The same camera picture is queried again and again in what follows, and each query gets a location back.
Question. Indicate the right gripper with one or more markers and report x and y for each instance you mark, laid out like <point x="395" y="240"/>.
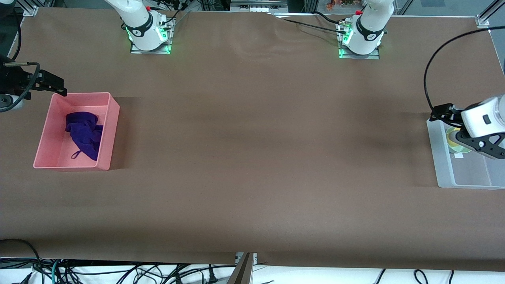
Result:
<point x="15" y="81"/>

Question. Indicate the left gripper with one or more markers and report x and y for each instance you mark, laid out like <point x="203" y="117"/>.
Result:
<point x="449" y="113"/>

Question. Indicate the yellow cup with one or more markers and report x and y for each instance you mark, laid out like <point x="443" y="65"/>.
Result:
<point x="453" y="132"/>

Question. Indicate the green bowl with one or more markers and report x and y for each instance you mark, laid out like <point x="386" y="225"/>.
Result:
<point x="467" y="150"/>

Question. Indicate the purple cloth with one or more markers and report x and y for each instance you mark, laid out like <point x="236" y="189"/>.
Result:
<point x="85" y="132"/>

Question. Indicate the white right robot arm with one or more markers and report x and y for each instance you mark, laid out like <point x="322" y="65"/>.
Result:
<point x="138" y="23"/>

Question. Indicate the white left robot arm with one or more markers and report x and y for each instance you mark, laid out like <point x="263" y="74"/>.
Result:
<point x="369" y="27"/>

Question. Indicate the translucent plastic bin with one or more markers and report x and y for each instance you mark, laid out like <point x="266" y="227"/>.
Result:
<point x="469" y="173"/>

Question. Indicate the pink plastic bin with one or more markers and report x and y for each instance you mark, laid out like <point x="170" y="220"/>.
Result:
<point x="55" y="154"/>

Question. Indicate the aluminium corner profile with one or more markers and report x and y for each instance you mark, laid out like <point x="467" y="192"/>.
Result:
<point x="489" y="14"/>

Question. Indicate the orange background object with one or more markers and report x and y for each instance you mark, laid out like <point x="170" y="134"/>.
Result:
<point x="339" y="4"/>

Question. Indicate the brown table cover sheet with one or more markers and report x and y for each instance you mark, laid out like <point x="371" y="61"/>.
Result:
<point x="252" y="118"/>

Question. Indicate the grey metal box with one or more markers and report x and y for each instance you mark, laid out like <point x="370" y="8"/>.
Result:
<point x="258" y="4"/>

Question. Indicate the aluminium profile with bracket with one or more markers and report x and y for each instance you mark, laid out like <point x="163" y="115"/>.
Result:
<point x="29" y="8"/>

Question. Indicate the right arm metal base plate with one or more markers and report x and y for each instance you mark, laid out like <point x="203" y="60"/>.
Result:
<point x="136" y="50"/>

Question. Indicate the aluminium frame post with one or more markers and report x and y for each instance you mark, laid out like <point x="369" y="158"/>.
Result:
<point x="241" y="270"/>

